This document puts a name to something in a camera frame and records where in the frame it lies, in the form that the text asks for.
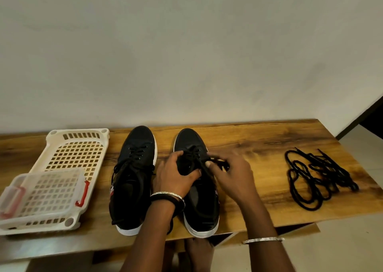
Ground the person's left hand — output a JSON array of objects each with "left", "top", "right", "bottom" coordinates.
[{"left": 152, "top": 150, "right": 202, "bottom": 199}]

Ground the person's right hand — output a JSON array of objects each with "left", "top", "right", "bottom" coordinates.
[{"left": 205, "top": 153, "right": 255, "bottom": 204}]

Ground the black sneaker with lace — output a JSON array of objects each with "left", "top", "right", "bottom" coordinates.
[{"left": 174, "top": 128, "right": 221, "bottom": 239}]

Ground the person's right forearm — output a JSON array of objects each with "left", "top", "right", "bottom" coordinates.
[{"left": 228, "top": 191, "right": 296, "bottom": 272}]

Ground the person's left forearm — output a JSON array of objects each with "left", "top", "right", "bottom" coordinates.
[{"left": 120, "top": 198, "right": 181, "bottom": 272}]

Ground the silver bangle on left wrist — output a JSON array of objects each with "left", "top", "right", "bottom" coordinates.
[{"left": 150, "top": 192, "right": 184, "bottom": 202}]

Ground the silver bangle on wrist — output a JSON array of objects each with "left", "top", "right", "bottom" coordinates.
[
  {"left": 150, "top": 192, "right": 184, "bottom": 202},
  {"left": 242, "top": 236, "right": 285, "bottom": 245}
]

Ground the black wrist band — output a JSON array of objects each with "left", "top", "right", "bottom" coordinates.
[{"left": 150, "top": 195, "right": 186, "bottom": 219}]

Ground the black sneaker with red mark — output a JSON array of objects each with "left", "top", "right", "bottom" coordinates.
[{"left": 109, "top": 126, "right": 158, "bottom": 236}]

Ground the person's bare foot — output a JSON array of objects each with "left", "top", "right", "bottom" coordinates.
[{"left": 184, "top": 238, "right": 215, "bottom": 272}]

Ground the silver bangle on right wrist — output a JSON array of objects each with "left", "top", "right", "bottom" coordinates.
[{"left": 242, "top": 236, "right": 285, "bottom": 245}]

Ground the loose black shoelace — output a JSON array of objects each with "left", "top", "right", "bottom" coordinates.
[
  {"left": 295, "top": 147, "right": 360, "bottom": 193},
  {"left": 284, "top": 149, "right": 333, "bottom": 212}
]

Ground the white perforated plastic tray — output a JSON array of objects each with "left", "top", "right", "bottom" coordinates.
[{"left": 0, "top": 128, "right": 110, "bottom": 236}]

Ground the wooden table lower frame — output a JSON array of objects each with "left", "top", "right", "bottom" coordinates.
[{"left": 177, "top": 222, "right": 321, "bottom": 253}]

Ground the dark door frame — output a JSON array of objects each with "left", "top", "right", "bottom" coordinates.
[{"left": 335, "top": 94, "right": 383, "bottom": 141}]

